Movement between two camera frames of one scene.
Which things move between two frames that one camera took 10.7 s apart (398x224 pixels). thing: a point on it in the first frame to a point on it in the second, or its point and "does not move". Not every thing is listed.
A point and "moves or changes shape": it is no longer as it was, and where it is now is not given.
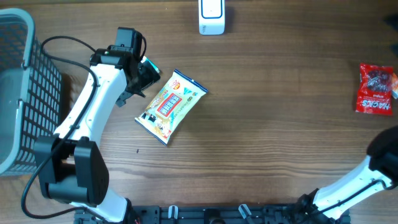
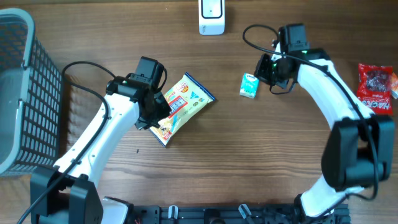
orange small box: [394, 86] does not move
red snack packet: [374, 91] does not move
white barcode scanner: [211, 15] does not move
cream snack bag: [170, 106] moves or changes shape
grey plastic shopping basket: [32, 97] does not move
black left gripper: [125, 94] to [165, 111]
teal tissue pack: [149, 69] to [249, 85]
